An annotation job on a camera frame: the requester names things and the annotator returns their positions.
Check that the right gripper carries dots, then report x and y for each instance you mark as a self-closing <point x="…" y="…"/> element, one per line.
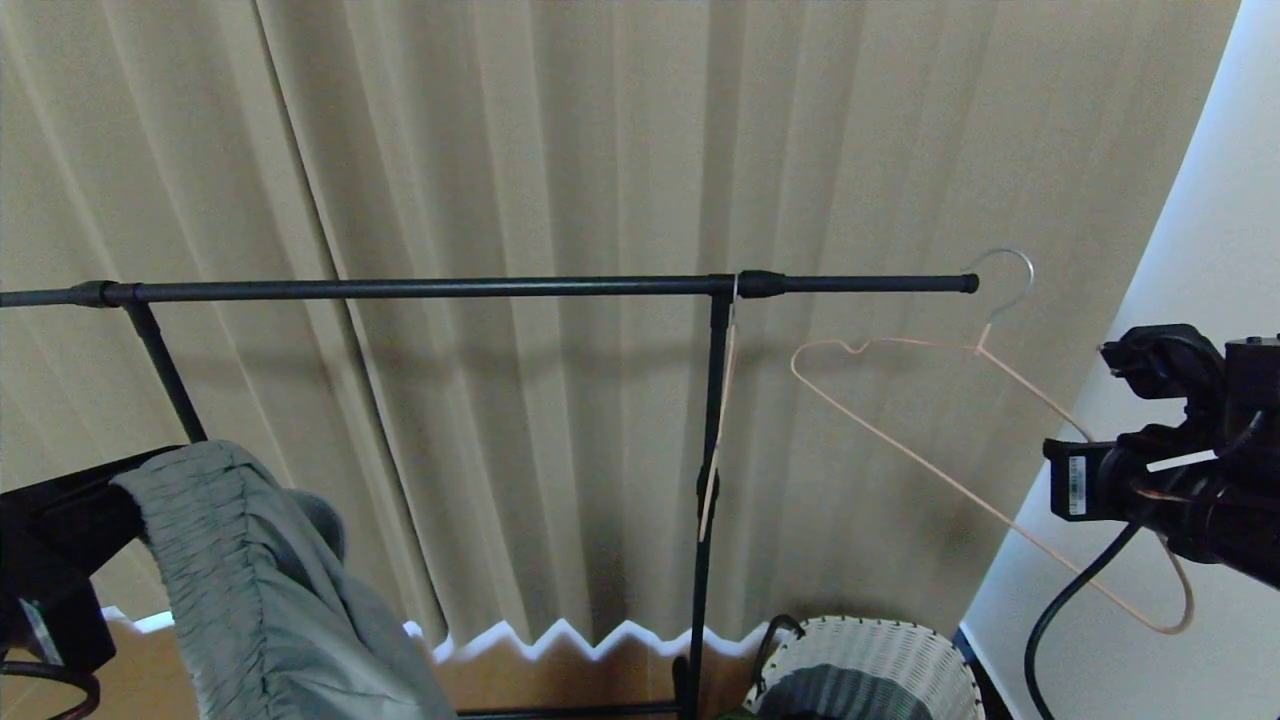
<point x="1110" y="480"/>

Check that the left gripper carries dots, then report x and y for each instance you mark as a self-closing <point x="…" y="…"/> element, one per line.
<point x="40" y="580"/>

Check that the pink clothes hanger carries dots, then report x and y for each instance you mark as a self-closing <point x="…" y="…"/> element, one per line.
<point x="707" y="510"/>
<point x="984" y="336"/>

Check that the pale grey shorts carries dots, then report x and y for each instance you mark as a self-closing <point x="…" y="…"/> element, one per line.
<point x="260" y="600"/>

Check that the white laundry basket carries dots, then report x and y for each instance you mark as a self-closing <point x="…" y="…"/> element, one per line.
<point x="880" y="650"/>

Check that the black clothes rack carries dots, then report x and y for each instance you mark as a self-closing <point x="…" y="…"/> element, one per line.
<point x="400" y="290"/>

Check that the beige curtain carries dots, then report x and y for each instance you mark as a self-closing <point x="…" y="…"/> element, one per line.
<point x="550" y="150"/>

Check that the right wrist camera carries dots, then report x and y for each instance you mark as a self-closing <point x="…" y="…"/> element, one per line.
<point x="1160" y="360"/>

